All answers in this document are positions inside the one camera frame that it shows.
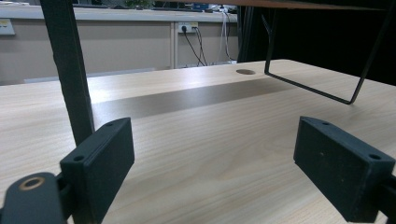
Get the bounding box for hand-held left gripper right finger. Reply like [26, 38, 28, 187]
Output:
[292, 116, 396, 223]

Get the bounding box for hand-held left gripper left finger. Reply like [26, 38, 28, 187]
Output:
[59, 117, 135, 224]

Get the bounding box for white partition post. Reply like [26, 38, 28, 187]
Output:
[169, 21, 179, 70]

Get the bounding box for black wall cables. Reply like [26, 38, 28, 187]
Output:
[181, 26, 209, 67]

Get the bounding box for white wall socket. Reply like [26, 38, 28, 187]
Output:
[177, 21, 199, 35]

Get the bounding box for white wall plate yellow label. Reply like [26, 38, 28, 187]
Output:
[0, 18, 16, 36]

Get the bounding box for white hanging cables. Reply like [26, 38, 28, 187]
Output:
[216, 7, 238, 63]

